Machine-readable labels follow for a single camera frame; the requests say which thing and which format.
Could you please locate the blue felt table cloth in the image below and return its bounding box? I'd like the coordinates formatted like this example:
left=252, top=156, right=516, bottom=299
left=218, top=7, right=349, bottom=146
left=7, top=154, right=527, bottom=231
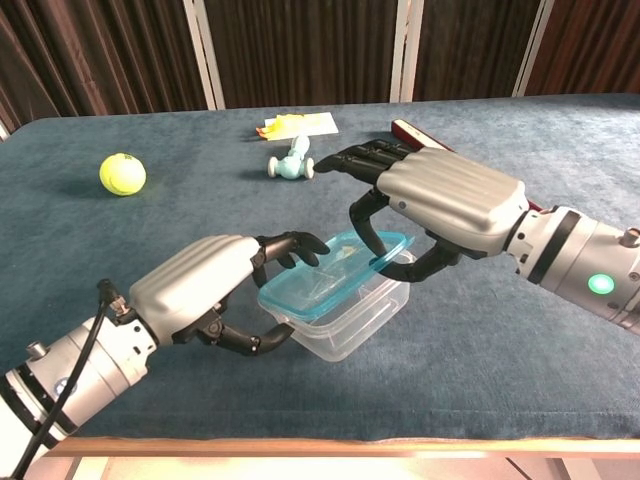
left=0, top=92, right=640, bottom=441

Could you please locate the light blue toy scooter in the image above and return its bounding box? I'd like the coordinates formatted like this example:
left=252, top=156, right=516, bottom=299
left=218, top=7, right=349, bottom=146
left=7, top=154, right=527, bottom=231
left=267, top=134, right=317, bottom=180

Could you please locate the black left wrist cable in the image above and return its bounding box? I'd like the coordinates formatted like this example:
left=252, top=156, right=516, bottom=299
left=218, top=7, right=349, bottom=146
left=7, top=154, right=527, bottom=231
left=9, top=279, right=126, bottom=480

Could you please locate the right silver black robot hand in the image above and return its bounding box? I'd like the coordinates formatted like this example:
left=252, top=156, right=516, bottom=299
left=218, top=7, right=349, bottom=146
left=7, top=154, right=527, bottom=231
left=314, top=138, right=527, bottom=282

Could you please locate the yellow rubber chicken toy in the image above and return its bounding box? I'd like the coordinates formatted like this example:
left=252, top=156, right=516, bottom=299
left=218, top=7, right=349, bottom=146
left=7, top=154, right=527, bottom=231
left=255, top=113, right=311, bottom=141

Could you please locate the clear blue plastic container lid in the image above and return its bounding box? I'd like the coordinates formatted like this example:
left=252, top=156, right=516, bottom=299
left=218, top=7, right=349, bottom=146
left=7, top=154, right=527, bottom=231
left=257, top=229, right=417, bottom=321

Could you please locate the dark brown ribbed partition panel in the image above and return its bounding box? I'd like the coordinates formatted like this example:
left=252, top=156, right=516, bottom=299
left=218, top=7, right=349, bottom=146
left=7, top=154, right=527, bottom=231
left=414, top=0, right=541, bottom=102
left=212, top=0, right=401, bottom=109
left=0, top=0, right=209, bottom=130
left=524, top=0, right=640, bottom=97

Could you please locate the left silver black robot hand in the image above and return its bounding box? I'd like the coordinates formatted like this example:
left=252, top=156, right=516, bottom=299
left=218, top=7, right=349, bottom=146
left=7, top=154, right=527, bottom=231
left=128, top=230, right=332, bottom=357

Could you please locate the yellow-green tennis ball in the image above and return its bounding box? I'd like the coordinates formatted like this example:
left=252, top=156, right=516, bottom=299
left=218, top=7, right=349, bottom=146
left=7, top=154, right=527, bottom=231
left=98, top=153, right=148, bottom=197

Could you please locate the white partition frame post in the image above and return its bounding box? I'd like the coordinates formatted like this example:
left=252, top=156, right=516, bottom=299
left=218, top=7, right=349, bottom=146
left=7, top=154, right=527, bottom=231
left=512, top=0, right=556, bottom=99
left=182, top=0, right=226, bottom=110
left=389, top=0, right=426, bottom=104

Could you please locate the yellow toy on card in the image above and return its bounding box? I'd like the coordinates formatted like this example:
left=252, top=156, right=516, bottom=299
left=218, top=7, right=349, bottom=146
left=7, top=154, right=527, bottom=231
left=264, top=112, right=340, bottom=137

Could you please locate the red folded hand fan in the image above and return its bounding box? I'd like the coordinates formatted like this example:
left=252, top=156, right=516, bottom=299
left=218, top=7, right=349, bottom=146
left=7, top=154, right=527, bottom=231
left=390, top=118, right=544, bottom=214

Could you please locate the clear plastic container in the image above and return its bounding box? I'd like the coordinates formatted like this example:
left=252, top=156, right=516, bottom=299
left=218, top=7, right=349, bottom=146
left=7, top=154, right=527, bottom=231
left=259, top=249, right=412, bottom=364

